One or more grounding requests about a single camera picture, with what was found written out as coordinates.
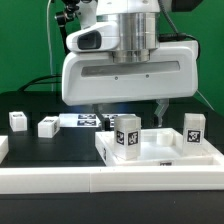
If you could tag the white U-shaped fence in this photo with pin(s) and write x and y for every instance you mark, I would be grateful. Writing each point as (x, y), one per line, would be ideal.
(110, 179)

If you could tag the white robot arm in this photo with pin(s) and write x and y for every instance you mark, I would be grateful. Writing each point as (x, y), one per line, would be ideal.
(138, 18)

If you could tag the white square table top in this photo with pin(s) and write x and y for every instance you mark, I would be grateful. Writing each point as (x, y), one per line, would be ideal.
(159, 147)

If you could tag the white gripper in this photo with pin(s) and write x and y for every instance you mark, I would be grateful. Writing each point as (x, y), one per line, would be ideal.
(97, 71)

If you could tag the white marker sheet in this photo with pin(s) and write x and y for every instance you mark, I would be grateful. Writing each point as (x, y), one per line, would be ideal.
(87, 120)

